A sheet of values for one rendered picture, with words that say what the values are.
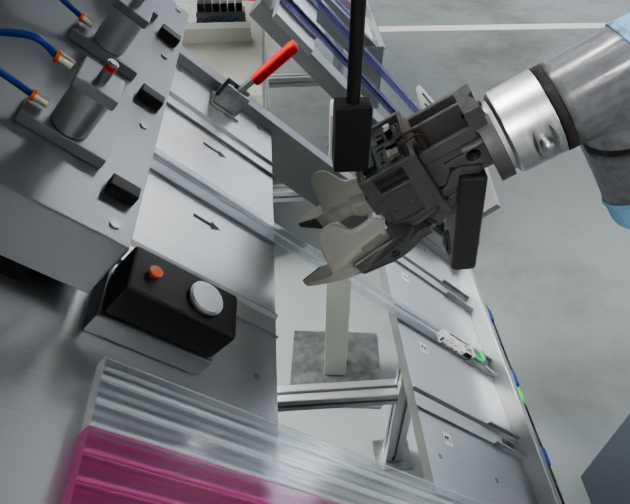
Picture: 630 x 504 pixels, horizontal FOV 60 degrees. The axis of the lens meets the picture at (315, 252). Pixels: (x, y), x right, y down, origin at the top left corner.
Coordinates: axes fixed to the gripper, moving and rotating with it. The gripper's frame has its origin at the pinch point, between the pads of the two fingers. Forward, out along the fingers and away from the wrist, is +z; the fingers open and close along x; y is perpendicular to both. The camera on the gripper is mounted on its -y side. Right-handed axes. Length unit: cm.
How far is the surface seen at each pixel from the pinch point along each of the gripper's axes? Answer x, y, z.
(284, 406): -21, -52, 40
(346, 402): -21, -59, 29
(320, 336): -61, -82, 46
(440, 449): 15.8, -15.6, -2.8
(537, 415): -31, -114, 0
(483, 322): -6.9, -31.5, -8.2
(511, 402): 5.5, -31.5, -8.0
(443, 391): 8.2, -19.0, -3.6
